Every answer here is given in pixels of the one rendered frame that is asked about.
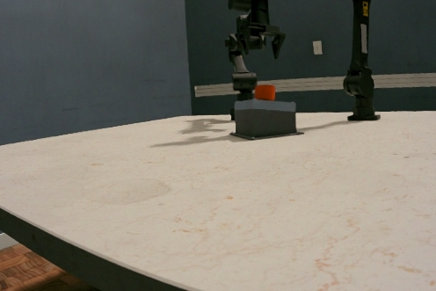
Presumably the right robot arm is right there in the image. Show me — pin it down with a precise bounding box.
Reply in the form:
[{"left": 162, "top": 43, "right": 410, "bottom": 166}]
[{"left": 229, "top": 15, "right": 257, "bottom": 101}]

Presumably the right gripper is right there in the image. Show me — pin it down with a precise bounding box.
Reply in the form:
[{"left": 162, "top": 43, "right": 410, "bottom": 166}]
[{"left": 229, "top": 33, "right": 266, "bottom": 52}]

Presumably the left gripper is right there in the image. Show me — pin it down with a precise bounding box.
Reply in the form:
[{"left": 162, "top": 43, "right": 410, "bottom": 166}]
[{"left": 236, "top": 10, "right": 286, "bottom": 60}]

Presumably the orange peg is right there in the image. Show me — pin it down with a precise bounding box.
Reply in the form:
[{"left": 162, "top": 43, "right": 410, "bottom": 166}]
[{"left": 255, "top": 85, "right": 275, "bottom": 100}]

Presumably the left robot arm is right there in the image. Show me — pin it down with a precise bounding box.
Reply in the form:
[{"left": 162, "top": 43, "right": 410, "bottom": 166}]
[{"left": 228, "top": 0, "right": 381, "bottom": 120}]

